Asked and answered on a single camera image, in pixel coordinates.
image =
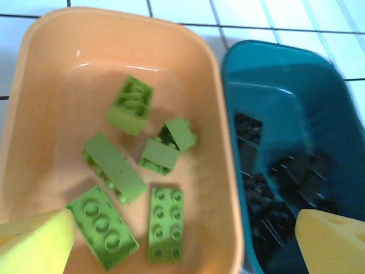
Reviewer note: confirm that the black lego brick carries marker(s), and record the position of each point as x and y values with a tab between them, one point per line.
248	127
273	225
258	190
302	171

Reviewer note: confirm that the teal plastic container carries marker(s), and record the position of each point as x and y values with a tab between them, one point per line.
285	85

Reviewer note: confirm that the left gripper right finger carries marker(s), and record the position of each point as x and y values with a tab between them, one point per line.
333	245

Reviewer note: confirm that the green lego brick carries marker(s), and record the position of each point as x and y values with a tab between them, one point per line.
165	225
129	108
182	134
99	225
159	155
117	168

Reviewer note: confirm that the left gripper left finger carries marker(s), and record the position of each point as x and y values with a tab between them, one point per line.
34	245

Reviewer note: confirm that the orange plastic container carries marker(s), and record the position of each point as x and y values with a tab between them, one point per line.
71	85

